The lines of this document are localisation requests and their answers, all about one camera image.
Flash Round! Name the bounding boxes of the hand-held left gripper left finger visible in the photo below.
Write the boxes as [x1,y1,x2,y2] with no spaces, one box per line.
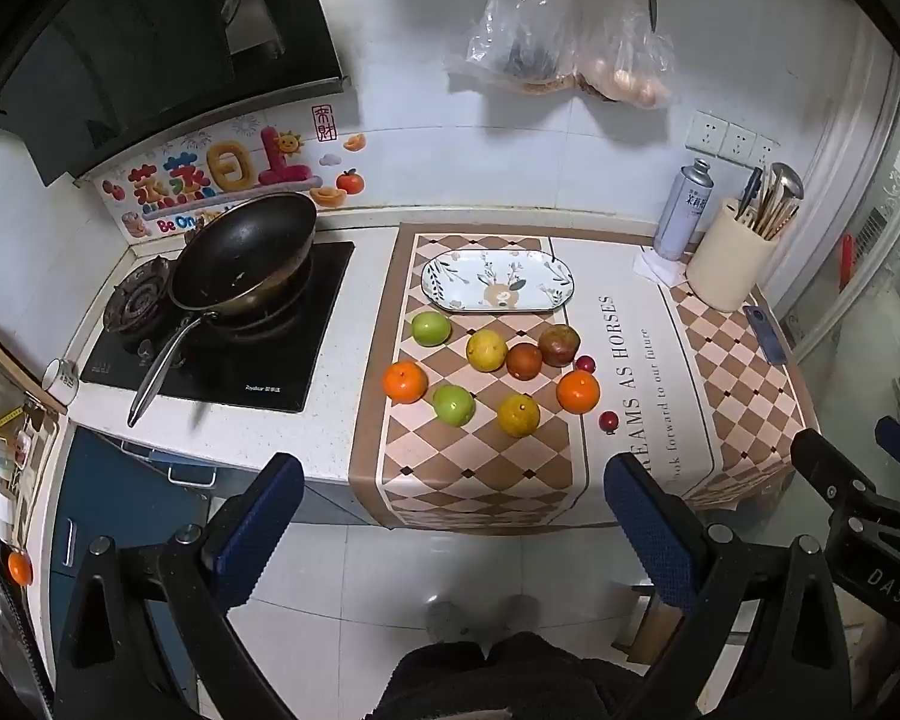
[56,452,306,720]

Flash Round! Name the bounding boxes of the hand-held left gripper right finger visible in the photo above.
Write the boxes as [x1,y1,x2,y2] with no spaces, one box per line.
[604,454,882,720]

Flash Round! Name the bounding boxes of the orange tangerine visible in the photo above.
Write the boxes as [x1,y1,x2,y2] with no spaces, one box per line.
[556,370,602,414]
[383,361,429,404]

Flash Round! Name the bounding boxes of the yellow citrus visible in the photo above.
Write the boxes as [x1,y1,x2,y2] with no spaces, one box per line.
[497,394,542,439]
[466,329,509,374]

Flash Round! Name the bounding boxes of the brown round passion fruit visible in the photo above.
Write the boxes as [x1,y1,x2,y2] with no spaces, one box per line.
[505,342,545,381]
[538,323,580,368]

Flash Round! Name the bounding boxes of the green apple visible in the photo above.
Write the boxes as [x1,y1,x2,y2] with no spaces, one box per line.
[410,310,452,348]
[432,384,475,427]

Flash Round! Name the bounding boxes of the oval floral ceramic plate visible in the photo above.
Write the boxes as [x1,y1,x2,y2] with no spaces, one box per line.
[421,249,574,314]

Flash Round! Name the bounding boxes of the wooden stool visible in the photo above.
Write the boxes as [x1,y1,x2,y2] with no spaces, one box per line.
[615,585,687,665]

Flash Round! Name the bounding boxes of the blue phone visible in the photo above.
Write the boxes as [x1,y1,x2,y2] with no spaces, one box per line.
[743,305,793,366]

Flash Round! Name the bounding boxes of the blue kitchen cabinet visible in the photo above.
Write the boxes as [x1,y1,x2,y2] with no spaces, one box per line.
[45,426,230,698]

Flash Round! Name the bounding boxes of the grey slipper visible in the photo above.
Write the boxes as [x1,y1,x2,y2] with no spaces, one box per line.
[491,594,542,640]
[426,597,488,644]

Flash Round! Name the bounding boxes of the black glass gas stove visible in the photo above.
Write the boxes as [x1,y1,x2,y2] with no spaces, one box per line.
[79,241,356,414]

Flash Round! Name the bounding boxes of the brown checkered table mat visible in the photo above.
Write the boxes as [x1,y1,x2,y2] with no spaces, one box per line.
[347,223,822,537]

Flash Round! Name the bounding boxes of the person's legs in dark trousers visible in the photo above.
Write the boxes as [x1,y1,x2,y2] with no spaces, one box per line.
[371,631,650,720]

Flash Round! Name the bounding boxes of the cream utensil holder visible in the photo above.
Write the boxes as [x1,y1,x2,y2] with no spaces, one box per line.
[685,199,781,314]

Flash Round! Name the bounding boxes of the small white cup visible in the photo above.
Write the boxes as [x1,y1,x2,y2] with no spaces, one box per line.
[42,358,80,404]

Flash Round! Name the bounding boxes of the white folded tissue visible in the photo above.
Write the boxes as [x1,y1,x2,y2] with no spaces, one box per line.
[633,246,692,289]

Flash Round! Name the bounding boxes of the bundle of wooden chopsticks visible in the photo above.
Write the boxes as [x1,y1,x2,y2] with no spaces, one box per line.
[746,191,796,239]

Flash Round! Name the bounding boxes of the refrigerator side with notes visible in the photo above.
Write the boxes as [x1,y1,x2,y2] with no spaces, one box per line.
[0,307,68,720]

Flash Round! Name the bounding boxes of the metal spoon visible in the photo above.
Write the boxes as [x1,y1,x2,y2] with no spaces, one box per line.
[766,162,805,203]

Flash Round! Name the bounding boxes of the grey spray can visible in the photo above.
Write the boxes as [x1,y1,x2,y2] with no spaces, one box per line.
[652,159,715,262]

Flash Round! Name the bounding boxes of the clear plastic bag with eggs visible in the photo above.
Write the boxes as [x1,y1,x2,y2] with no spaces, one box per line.
[574,0,677,110]

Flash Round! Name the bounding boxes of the black range hood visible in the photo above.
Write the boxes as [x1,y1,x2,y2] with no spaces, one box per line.
[0,0,351,187]

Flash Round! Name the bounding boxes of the clear plastic bag dark contents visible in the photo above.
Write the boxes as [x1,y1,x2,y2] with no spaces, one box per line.
[444,0,582,91]

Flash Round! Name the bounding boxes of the black wok with metal handle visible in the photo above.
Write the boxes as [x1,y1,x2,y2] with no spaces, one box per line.
[126,191,320,428]

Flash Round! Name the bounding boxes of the black handled knife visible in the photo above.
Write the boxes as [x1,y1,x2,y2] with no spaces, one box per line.
[736,167,764,222]

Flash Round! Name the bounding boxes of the white wall socket strip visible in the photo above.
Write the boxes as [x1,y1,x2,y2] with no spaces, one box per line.
[685,111,778,166]

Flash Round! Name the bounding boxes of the colourful cartoon wall sticker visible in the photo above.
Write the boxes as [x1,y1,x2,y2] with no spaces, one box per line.
[101,106,367,241]

